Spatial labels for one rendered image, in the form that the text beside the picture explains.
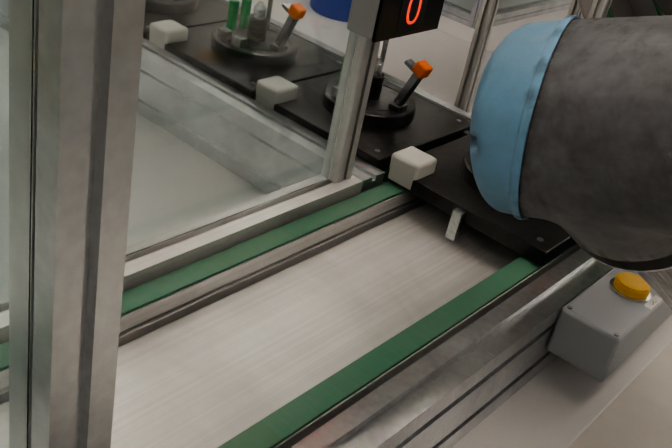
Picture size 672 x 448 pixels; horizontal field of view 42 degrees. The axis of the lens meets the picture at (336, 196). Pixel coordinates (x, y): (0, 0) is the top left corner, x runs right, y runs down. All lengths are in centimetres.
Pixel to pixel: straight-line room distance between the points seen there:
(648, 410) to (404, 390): 36
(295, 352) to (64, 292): 57
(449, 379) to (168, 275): 30
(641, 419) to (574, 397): 8
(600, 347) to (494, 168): 51
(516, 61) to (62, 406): 29
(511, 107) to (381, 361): 42
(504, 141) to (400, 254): 60
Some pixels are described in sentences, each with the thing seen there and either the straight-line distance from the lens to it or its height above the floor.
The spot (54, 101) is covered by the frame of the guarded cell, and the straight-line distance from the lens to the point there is 28.
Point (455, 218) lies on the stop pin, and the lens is 109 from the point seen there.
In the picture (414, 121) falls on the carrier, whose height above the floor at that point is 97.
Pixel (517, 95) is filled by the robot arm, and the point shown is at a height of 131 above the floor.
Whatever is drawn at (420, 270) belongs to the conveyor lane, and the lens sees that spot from 104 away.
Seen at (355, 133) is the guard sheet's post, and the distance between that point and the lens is 107.
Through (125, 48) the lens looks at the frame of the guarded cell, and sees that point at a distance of 29.
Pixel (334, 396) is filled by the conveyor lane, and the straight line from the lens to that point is 79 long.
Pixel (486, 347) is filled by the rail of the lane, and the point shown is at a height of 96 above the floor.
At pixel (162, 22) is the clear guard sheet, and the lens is 80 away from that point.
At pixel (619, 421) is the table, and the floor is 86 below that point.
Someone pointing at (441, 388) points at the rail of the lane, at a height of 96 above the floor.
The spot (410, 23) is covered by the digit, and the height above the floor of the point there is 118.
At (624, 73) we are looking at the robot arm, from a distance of 45.
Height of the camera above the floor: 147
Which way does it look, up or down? 29 degrees down
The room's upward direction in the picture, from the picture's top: 12 degrees clockwise
